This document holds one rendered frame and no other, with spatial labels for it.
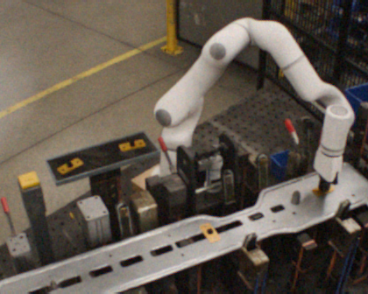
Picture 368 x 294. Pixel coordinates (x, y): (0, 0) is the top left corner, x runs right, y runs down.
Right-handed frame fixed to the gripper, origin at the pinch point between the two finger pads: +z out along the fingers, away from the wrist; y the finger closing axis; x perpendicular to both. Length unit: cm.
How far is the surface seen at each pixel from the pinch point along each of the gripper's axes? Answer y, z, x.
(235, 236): 5.1, 3.0, -40.1
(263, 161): -14.8, -6.0, -17.7
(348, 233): 24.0, -0.7, -8.2
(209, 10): -261, 50, 98
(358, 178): 0.6, 3.0, 17.1
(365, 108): -14.4, -16.7, 28.9
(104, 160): -31, -13, -70
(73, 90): -276, 103, -17
